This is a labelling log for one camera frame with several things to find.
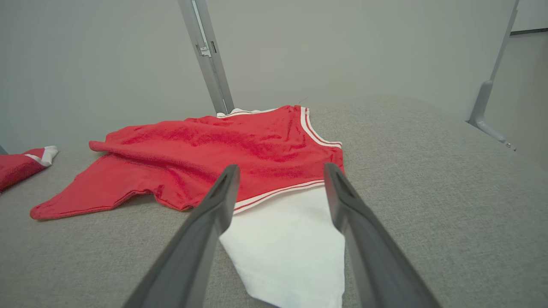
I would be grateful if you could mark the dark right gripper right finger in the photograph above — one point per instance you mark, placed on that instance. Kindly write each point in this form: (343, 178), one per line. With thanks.
(376, 265)

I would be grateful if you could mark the grey metal frame post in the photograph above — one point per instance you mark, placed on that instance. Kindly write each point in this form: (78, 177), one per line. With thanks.
(209, 64)

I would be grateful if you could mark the red lettered basketball jersey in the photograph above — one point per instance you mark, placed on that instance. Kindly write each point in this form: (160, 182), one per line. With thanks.
(222, 145)

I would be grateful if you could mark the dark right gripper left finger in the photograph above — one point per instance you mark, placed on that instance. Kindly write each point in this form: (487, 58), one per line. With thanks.
(192, 252)

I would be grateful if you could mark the red shorts with white stripes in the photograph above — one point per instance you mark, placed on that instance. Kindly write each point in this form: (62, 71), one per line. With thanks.
(17, 167)

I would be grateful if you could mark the grey frame leg with caster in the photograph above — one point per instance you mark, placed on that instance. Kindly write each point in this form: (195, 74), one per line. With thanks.
(483, 102)

